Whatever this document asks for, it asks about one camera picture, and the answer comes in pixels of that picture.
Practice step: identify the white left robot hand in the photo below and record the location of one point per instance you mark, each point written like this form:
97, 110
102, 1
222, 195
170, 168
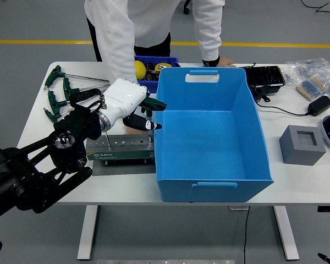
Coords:
123, 99

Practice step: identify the person's left hand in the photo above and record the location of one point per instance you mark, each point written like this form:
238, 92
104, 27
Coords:
225, 62

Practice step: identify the person's right hand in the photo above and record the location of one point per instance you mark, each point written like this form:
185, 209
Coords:
134, 132

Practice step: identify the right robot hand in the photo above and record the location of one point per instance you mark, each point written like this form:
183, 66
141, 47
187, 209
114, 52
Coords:
327, 258

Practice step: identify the metal green hex key stand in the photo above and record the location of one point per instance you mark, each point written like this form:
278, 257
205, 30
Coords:
121, 155

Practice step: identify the person's left forearm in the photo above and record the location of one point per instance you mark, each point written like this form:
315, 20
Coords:
210, 46

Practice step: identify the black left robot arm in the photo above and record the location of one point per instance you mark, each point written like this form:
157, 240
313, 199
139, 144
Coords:
44, 156

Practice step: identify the person's right forearm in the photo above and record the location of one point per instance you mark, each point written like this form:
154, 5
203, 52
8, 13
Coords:
118, 55

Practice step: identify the small dark blue bin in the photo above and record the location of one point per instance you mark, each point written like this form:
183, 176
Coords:
151, 85

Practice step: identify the yellow lemon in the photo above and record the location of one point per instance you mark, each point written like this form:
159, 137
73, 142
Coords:
140, 70

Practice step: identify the dark hardware pile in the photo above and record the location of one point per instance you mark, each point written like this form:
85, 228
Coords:
151, 72

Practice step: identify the black plastic tray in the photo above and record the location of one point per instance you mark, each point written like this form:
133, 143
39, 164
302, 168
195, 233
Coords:
266, 77

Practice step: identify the white table leg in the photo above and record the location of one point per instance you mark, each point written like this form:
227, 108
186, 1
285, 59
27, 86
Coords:
287, 233
86, 233

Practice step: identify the black table control panel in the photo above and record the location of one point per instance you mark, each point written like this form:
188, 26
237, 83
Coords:
328, 209

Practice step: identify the yellow tape measure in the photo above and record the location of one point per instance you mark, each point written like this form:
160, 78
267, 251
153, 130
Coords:
163, 66

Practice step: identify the black office chair base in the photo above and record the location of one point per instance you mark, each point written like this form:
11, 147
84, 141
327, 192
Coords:
186, 11

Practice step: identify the large light blue bin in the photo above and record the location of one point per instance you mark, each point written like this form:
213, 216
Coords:
203, 143

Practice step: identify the person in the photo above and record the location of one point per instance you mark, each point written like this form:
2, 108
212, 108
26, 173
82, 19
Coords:
148, 22

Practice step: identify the tan resistor strip bag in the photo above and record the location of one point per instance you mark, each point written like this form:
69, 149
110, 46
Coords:
312, 88

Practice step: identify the black power adapter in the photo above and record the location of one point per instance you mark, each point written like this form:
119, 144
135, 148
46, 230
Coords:
319, 105

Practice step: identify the grey block with square recess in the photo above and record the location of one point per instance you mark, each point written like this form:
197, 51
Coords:
294, 151

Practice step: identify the grey under-table bracket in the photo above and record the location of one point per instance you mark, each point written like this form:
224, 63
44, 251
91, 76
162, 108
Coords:
237, 208

